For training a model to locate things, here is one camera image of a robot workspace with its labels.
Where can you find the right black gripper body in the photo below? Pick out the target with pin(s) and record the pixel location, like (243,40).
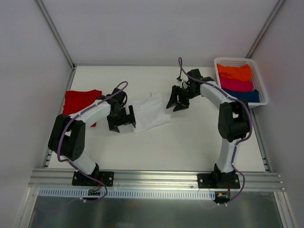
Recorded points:
(181,94)

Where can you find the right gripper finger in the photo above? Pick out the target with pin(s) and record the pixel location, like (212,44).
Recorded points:
(173,100)
(181,105)

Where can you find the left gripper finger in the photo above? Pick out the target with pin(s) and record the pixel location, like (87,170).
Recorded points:
(131,116)
(114,128)

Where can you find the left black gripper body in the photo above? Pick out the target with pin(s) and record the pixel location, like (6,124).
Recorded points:
(121,118)

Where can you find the white t shirt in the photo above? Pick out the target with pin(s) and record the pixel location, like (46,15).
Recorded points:
(149,113)

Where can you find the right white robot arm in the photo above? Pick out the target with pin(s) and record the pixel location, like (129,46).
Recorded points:
(234,125)

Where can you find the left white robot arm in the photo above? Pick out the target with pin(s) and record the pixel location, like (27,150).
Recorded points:
(67,138)

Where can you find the pink t shirt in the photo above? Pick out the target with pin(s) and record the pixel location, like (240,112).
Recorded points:
(235,85)

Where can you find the folded red t shirt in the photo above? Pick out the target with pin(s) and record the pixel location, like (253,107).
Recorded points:
(76,101)

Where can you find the orange t shirt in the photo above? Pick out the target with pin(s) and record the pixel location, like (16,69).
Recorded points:
(242,73)

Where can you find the blue t shirt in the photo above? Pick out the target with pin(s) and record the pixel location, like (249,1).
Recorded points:
(250,97)

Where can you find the white plastic basket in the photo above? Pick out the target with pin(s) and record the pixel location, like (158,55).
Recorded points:
(256,76)

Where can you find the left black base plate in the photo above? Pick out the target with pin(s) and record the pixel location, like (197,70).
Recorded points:
(106,177)

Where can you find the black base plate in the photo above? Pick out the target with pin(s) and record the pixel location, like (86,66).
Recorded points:
(210,181)
(106,177)

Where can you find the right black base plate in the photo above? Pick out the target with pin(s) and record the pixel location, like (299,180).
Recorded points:
(210,181)

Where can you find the aluminium mounting rail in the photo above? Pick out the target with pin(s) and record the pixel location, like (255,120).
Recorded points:
(156,180)

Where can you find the white slotted cable duct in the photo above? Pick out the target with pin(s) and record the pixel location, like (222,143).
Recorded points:
(128,194)

